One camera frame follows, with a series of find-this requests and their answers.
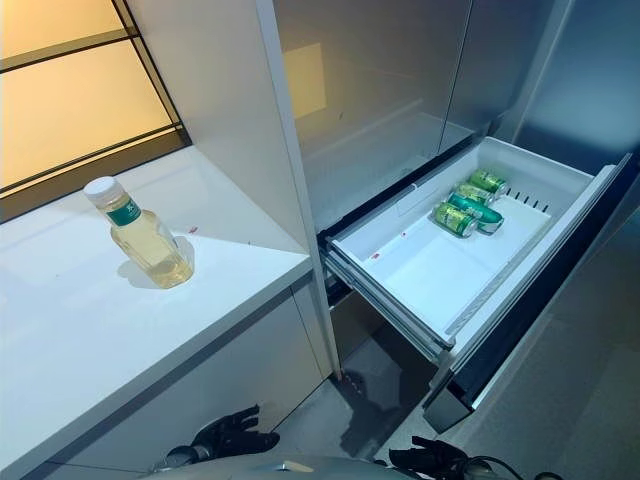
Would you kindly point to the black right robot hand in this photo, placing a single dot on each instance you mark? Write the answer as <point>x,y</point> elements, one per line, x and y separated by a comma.
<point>425,457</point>

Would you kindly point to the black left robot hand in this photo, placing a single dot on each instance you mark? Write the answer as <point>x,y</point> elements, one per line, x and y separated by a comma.
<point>235,440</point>

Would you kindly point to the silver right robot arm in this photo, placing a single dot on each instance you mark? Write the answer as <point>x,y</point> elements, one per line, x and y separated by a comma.
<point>487,470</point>

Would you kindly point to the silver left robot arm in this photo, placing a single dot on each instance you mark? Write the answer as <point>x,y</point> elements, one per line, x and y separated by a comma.
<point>187,462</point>

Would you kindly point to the white fridge drawer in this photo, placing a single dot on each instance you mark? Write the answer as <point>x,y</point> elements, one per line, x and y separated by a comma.
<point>450,250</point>

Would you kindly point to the stainless steel fridge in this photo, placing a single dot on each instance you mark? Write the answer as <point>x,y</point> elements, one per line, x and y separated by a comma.
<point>400,100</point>

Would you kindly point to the white counter cabinet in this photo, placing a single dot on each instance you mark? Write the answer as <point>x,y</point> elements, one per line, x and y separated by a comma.
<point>125,325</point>

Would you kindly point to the clear bottle of yellow drink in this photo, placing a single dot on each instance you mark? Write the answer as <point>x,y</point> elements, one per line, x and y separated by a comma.
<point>150,235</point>

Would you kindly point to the green can yellow print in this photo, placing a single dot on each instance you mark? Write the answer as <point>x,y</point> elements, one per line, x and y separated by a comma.
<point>474,192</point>
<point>455,219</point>
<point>489,181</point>

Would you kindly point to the teal green drink can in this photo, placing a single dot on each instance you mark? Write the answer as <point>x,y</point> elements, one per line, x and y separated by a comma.
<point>477,211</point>

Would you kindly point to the tall white cabinet panel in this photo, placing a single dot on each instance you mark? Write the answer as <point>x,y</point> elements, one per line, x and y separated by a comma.
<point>235,125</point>

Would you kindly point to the dark framed backlit shelf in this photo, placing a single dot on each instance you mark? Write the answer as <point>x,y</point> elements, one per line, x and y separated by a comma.
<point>75,90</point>

